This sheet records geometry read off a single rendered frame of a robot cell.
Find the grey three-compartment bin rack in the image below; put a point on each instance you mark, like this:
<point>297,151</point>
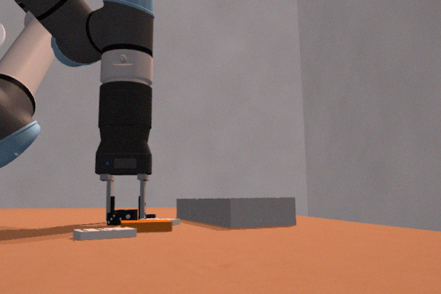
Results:
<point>239,212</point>

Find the black 9v battery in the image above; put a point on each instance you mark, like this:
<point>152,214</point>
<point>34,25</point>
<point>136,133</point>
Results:
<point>129,215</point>

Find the black die with white pips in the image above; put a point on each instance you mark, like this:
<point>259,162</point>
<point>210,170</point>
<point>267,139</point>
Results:
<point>113,219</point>

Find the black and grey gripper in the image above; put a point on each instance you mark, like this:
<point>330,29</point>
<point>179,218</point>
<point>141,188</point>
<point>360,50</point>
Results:
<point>125,113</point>

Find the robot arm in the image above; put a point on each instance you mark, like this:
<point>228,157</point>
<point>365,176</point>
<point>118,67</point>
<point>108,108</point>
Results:
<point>77,36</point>

